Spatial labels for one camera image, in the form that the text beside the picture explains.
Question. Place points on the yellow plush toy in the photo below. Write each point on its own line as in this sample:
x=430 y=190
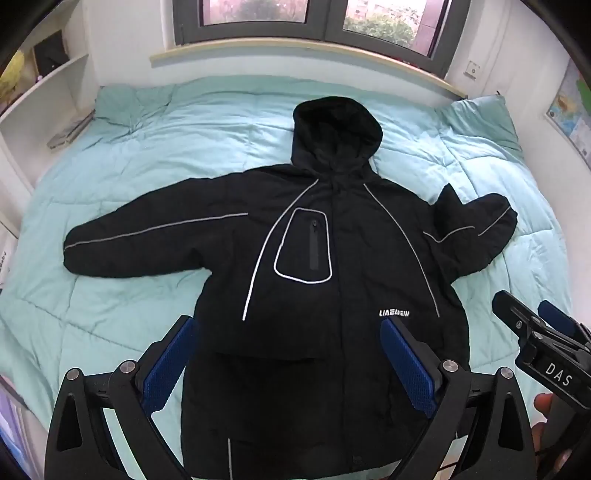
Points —
x=13 y=76

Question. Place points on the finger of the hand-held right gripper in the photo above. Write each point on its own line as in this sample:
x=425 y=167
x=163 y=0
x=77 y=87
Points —
x=556 y=316
x=512 y=309

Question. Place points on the black hooded jacket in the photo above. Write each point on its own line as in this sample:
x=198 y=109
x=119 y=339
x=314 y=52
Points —
x=318 y=258

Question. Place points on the white wall socket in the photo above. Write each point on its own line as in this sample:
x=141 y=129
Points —
x=472 y=69

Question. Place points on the white wall shelf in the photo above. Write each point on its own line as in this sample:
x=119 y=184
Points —
x=41 y=106

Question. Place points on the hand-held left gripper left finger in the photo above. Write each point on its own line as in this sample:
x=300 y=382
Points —
x=168 y=364

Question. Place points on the grey book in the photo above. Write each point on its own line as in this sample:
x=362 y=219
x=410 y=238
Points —
x=69 y=131

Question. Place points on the wall map poster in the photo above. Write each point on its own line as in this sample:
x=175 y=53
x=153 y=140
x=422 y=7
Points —
x=572 y=110

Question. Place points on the dark framed window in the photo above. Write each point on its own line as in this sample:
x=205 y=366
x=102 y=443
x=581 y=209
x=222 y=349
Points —
x=323 y=23

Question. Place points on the beige window sill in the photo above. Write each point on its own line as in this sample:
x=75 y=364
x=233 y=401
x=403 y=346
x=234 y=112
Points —
x=295 y=48

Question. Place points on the black box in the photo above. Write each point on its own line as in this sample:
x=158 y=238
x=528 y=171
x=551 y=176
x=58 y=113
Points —
x=50 y=53

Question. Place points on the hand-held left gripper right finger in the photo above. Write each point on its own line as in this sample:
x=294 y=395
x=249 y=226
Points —
x=408 y=369

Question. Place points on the person's right hand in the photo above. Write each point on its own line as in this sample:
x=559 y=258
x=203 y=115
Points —
x=541 y=402

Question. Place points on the teal quilted blanket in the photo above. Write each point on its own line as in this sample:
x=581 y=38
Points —
x=152 y=152

